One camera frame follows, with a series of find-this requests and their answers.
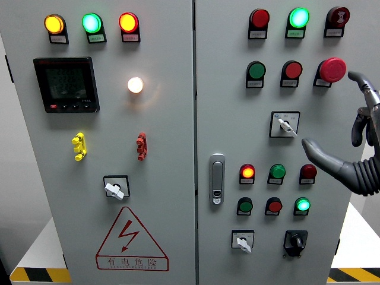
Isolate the turn switch slim grey handle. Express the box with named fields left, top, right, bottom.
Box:
left=269, top=111, right=301, bottom=138

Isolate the small red handle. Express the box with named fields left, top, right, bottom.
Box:
left=136, top=132, right=148, bottom=162

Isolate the dark red buzzer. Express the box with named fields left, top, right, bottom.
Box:
left=326, top=6, right=350, bottom=27

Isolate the small green push button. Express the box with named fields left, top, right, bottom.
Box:
left=237, top=197, right=254, bottom=213

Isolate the large unlit red lamp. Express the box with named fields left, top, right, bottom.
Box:
left=249, top=8, right=271, bottom=29

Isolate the small lit green lamp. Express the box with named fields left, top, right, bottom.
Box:
left=294, top=197, right=311, bottom=213

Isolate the grey cabinet door with lock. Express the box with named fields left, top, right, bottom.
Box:
left=195, top=0, right=380, bottom=285

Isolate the small red push button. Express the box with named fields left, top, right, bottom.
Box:
left=265, top=197, right=283, bottom=213

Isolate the turn switch black handle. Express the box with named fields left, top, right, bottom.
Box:
left=283, top=230, right=309, bottom=258

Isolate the black display meter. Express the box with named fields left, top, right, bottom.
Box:
left=33, top=56, right=100, bottom=113

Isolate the large lit green lamp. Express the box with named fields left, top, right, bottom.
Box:
left=289, top=7, right=311, bottom=29
left=81, top=12, right=103, bottom=34

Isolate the large red stop button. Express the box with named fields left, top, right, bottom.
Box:
left=319, top=57, right=347, bottom=84

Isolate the turn switch broad white handle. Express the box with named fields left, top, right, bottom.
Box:
left=103, top=175, right=131, bottom=202

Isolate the red warning triangle sign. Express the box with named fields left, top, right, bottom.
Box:
left=95, top=206, right=170, bottom=272

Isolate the small unlit green lamp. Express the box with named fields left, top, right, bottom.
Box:
left=269, top=163, right=286, bottom=179

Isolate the grey cabinet door with display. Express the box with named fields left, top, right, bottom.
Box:
left=0, top=0, right=196, bottom=285

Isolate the large lit yellow lamp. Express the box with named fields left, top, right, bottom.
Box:
left=44, top=14, right=65, bottom=34

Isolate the large lit red lamp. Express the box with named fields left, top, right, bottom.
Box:
left=118, top=12, right=140, bottom=33

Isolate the black yellow striped tape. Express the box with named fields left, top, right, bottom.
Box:
left=327, top=267, right=380, bottom=283
left=9, top=267, right=72, bottom=283

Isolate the small dark red lamp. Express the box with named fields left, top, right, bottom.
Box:
left=299, top=163, right=318, bottom=179

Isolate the silver door lock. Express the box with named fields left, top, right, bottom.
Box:
left=209, top=153, right=226, bottom=206

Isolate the lit white lamp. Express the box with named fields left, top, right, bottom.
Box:
left=127, top=77, right=144, bottom=94

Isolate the large red push button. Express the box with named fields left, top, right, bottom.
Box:
left=281, top=60, right=303, bottom=80

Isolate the small turn switch white handle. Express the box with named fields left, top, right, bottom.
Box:
left=231, top=229, right=255, bottom=254

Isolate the large green push button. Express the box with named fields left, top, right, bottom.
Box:
left=246, top=61, right=267, bottom=81

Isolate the small lit red lamp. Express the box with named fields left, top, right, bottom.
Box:
left=239, top=163, right=256, bottom=179

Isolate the small yellow handle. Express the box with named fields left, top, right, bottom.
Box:
left=71, top=132, right=88, bottom=162

